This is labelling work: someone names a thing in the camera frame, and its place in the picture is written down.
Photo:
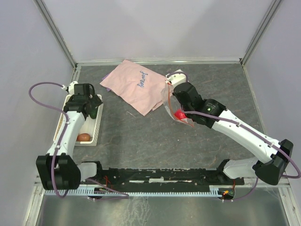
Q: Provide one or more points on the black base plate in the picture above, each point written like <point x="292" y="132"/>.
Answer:
<point x="164" y="180"/>

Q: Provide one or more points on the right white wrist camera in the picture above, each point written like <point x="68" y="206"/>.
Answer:
<point x="177" y="78"/>

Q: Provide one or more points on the white perforated plastic basket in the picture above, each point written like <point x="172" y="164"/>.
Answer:
<point x="90" y="126"/>

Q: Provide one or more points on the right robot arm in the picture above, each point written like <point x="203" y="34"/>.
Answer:
<point x="271" y="156"/>

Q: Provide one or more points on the brown egg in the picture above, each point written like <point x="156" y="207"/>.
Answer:
<point x="84" y="137"/>

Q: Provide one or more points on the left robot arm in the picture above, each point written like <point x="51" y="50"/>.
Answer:
<point x="81" y="117"/>

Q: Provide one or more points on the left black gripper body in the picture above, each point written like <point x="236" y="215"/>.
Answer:
<point x="95" y="101"/>

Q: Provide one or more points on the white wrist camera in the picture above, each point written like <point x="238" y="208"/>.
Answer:
<point x="70" y="88"/>
<point x="177" y="78"/>

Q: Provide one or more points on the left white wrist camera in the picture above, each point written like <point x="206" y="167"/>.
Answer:
<point x="70" y="88"/>

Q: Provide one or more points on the dark green avocado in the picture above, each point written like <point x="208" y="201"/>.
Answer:
<point x="93" y="113"/>

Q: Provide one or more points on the clear zip top bag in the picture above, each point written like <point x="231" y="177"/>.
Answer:
<point x="171" y="104"/>

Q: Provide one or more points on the light blue cable duct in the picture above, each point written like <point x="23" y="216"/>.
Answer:
<point x="91" y="191"/>

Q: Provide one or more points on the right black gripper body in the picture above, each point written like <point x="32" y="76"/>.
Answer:
<point x="186" y="109"/>

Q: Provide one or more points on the red apple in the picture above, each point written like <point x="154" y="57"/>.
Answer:
<point x="179" y="114"/>

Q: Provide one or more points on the pink cloth with lettering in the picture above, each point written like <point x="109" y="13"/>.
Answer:
<point x="138" y="86"/>

